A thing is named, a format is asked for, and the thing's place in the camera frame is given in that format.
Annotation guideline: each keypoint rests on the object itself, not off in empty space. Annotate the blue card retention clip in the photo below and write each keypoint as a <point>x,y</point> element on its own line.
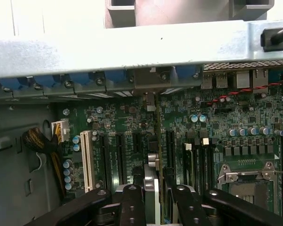
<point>79,78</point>
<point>114,76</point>
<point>186,73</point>
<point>44,81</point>
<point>10,83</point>

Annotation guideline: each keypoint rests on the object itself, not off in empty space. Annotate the grey parts rack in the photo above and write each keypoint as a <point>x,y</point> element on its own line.
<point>179,11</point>

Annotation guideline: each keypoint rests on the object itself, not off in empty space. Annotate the white expansion slot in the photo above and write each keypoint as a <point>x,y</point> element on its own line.
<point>87,162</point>

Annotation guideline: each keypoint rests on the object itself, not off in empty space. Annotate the black case lock knob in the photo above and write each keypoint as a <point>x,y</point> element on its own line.
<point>268,40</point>

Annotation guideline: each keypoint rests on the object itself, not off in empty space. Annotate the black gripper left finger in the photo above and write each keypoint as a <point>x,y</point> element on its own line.
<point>129,207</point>

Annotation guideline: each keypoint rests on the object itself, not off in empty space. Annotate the black expansion slot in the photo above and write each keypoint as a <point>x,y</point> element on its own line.
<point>170,150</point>
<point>120,160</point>
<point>105,160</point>

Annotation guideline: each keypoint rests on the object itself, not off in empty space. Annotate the green motherboard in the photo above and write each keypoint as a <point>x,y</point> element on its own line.
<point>226,110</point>

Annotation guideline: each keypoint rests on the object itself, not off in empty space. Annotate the white power connector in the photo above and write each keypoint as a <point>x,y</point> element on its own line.
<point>62,131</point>

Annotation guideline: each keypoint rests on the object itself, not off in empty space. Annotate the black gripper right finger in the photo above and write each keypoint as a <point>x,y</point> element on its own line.
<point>186,207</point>

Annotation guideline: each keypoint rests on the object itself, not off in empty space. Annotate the open black PC case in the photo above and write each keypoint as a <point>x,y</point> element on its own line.
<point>132,51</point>

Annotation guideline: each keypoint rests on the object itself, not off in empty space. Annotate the CPU socket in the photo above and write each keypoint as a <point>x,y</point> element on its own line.
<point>247,195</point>

